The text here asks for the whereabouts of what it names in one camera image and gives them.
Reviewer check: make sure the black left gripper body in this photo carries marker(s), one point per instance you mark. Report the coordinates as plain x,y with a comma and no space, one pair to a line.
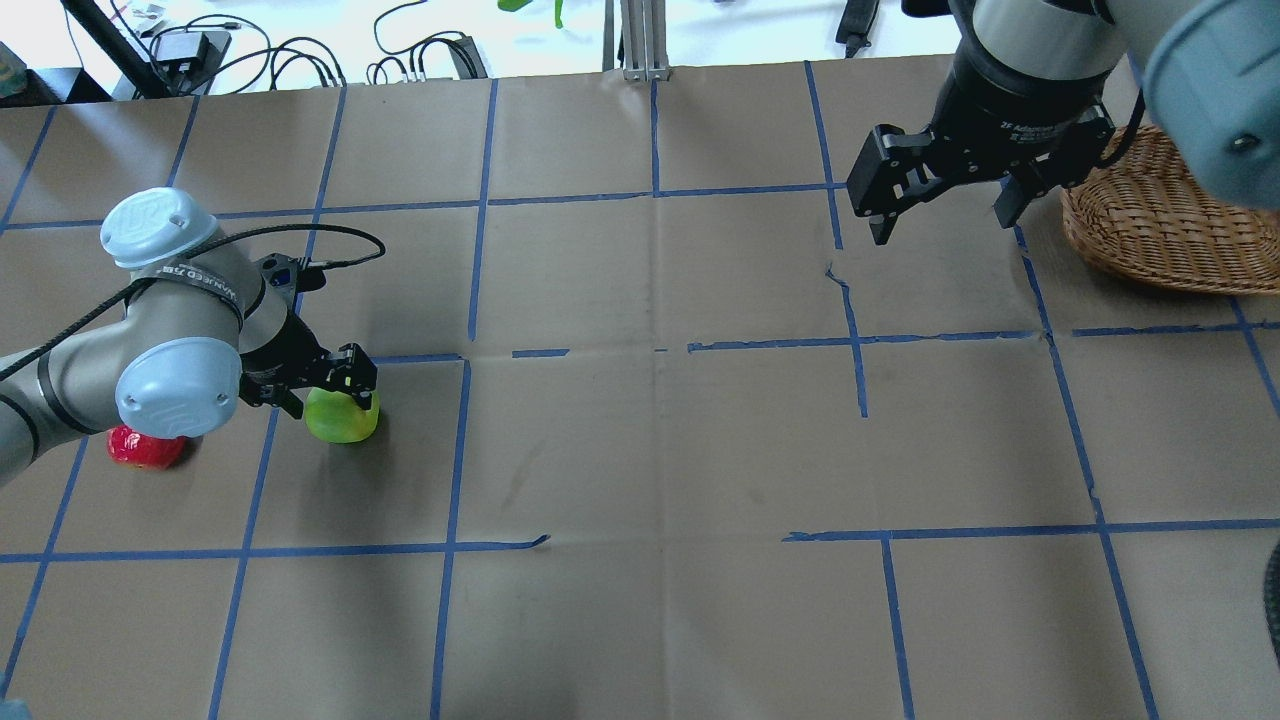
291,351

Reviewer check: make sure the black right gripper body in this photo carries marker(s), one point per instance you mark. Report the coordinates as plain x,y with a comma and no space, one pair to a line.
1020,112

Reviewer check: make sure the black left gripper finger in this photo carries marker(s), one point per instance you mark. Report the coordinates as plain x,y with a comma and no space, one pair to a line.
287,401
349,371

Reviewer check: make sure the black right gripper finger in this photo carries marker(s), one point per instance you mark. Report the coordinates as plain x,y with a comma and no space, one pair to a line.
1027,183
895,171

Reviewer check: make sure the green apple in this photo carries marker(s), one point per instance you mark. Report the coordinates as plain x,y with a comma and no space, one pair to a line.
337,419

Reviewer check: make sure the red apple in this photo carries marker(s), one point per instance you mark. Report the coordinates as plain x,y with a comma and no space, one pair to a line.
133,449

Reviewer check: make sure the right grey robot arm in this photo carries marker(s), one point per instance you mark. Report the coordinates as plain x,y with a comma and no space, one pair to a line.
1207,73

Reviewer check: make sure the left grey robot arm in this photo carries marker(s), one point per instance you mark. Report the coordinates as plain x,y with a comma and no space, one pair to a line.
199,330

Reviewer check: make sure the woven wicker basket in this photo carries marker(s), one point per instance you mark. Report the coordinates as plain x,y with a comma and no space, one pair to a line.
1146,219

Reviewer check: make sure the black monitor stand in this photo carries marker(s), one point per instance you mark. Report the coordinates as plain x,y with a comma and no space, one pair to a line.
126,55

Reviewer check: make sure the black power adapter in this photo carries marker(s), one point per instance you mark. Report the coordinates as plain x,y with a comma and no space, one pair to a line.
190,52

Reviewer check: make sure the aluminium frame post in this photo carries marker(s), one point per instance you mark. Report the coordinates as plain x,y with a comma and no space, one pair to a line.
635,40

